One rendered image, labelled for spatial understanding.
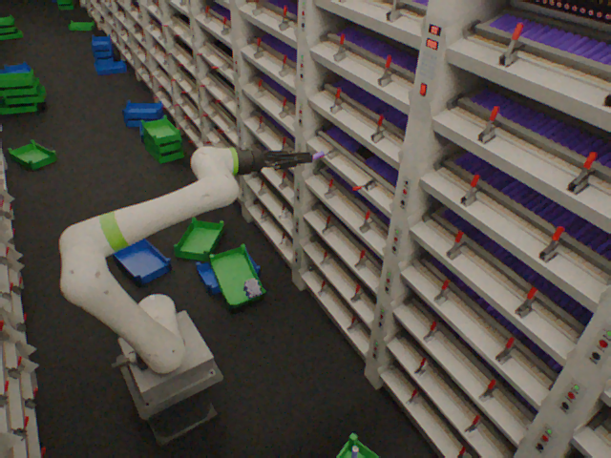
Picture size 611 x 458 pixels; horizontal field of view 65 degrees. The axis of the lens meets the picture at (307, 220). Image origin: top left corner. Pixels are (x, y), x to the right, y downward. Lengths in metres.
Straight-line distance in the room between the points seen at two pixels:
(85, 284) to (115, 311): 0.13
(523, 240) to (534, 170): 0.20
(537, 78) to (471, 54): 0.19
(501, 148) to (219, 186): 0.79
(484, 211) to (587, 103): 0.42
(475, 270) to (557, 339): 0.29
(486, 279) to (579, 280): 0.30
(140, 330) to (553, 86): 1.24
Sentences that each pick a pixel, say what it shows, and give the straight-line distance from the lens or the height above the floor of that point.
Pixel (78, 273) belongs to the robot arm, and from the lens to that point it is 1.37.
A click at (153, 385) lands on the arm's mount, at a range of 1.85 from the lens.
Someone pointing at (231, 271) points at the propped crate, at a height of 0.09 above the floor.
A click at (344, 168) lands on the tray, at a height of 0.91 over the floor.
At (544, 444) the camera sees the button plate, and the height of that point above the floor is 0.61.
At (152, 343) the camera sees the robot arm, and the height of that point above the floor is 0.69.
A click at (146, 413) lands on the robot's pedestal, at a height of 0.28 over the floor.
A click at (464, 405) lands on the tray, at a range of 1.91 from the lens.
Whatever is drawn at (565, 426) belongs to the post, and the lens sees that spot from 1.51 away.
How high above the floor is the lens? 1.86
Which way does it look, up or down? 36 degrees down
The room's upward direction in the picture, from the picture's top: 3 degrees clockwise
